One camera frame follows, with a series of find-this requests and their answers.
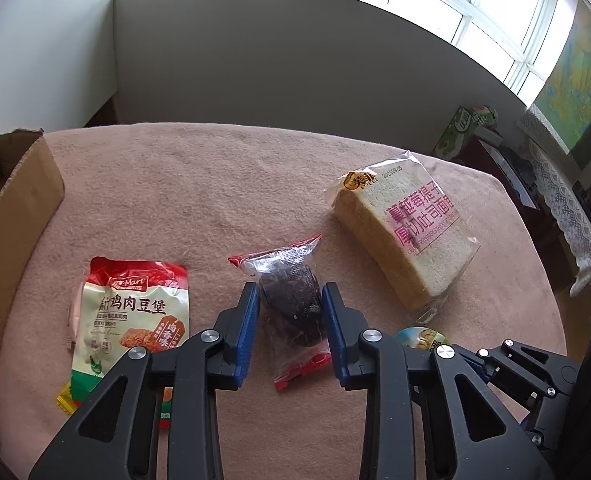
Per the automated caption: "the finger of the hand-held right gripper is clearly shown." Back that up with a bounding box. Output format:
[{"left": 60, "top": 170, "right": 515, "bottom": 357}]
[
  {"left": 463, "top": 339, "right": 581, "bottom": 401},
  {"left": 520, "top": 392, "right": 576, "bottom": 453}
]

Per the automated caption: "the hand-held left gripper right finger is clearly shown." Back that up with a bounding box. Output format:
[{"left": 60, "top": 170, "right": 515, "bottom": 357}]
[{"left": 320, "top": 281, "right": 532, "bottom": 480}]

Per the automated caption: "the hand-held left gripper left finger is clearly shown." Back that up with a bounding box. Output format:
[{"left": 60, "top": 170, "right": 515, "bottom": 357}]
[{"left": 28, "top": 281, "right": 261, "bottom": 480}]

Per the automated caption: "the dark snack clear packet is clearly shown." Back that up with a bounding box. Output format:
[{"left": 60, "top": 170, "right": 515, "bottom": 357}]
[{"left": 228, "top": 232, "right": 332, "bottom": 392}]

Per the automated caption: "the brown cardboard box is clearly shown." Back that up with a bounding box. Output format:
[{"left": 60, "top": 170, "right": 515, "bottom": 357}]
[{"left": 0, "top": 128, "right": 66, "bottom": 321}]

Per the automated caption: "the sliced bread packet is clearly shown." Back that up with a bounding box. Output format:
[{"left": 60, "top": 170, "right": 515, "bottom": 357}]
[{"left": 324, "top": 150, "right": 481, "bottom": 324}]

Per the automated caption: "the red green chicken snack packet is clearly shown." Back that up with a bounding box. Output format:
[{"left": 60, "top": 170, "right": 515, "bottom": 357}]
[{"left": 70, "top": 256, "right": 192, "bottom": 428}]

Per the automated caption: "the lace-covered side table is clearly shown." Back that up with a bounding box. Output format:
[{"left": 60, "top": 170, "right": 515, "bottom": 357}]
[{"left": 518, "top": 135, "right": 591, "bottom": 297}]

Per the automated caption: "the dark ornament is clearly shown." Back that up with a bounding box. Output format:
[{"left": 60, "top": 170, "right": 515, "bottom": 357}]
[{"left": 573, "top": 180, "right": 591, "bottom": 221}]

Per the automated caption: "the small yellow candy packet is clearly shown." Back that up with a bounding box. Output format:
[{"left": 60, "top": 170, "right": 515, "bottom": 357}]
[{"left": 56, "top": 379, "right": 89, "bottom": 415}]

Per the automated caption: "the green carton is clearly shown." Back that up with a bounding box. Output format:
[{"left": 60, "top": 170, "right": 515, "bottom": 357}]
[{"left": 433, "top": 105, "right": 499, "bottom": 161}]

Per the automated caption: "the white cabinet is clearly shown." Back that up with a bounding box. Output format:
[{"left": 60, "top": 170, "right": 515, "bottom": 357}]
[{"left": 0, "top": 0, "right": 119, "bottom": 136}]

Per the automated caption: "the wall map poster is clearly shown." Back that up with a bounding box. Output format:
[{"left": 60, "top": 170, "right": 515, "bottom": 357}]
[{"left": 520, "top": 0, "right": 591, "bottom": 171}]

